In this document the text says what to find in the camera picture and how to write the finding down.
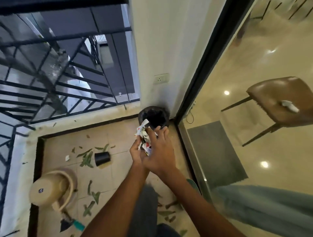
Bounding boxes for person's left hand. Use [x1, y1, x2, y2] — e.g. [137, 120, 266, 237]
[129, 138, 147, 171]

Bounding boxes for person's right hand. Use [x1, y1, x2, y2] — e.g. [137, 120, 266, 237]
[142, 126, 178, 177]

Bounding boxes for paper bundle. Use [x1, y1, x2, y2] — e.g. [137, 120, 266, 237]
[138, 132, 153, 147]

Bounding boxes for green leaves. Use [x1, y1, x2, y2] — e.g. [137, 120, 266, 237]
[52, 119, 189, 237]

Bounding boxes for person's right forearm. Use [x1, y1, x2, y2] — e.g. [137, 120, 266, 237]
[159, 168, 246, 237]

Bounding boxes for person's left forearm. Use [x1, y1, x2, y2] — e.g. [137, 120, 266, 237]
[81, 163, 150, 237]

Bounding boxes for person's right leg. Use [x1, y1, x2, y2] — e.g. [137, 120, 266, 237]
[156, 222, 183, 237]

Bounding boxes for small black plastic pot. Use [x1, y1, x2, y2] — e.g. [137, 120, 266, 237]
[94, 151, 112, 167]

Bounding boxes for grey floor rug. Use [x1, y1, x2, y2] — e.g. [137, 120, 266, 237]
[187, 121, 249, 190]

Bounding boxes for beige plastic watering can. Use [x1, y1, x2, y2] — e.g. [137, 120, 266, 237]
[29, 170, 79, 219]

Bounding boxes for grey neighbouring building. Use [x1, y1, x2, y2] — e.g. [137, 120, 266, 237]
[23, 5, 140, 103]

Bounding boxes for brown leather chair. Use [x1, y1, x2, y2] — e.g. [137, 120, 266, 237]
[221, 76, 313, 147]

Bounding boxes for white crumpled tissue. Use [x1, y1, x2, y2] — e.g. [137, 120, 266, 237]
[280, 100, 300, 114]

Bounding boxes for black metal railing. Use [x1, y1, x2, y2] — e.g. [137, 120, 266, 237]
[0, 0, 141, 237]

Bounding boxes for white charger with cable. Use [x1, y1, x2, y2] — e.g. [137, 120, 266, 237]
[185, 101, 198, 124]

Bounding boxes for white wall power outlet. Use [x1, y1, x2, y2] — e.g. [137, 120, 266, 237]
[153, 73, 170, 85]

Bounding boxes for narrow teal handled trowel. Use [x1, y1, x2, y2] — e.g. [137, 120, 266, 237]
[59, 211, 85, 232]

